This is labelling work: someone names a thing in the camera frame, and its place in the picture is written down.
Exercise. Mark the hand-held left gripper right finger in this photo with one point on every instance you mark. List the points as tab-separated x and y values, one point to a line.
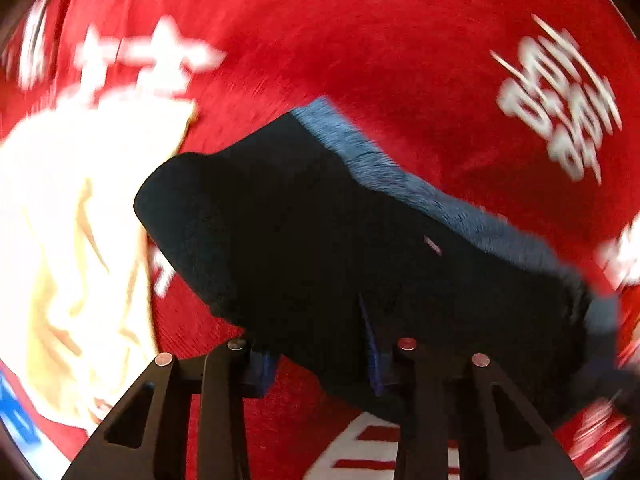
375	360

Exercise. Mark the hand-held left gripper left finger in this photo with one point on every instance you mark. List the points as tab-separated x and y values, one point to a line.
260	370

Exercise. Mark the black pants with blue stripes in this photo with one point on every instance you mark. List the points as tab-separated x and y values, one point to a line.
310	240

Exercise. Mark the cream cloth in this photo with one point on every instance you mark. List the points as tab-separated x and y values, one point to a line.
60	240

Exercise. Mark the red printed blanket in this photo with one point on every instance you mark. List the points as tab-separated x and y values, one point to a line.
380	50

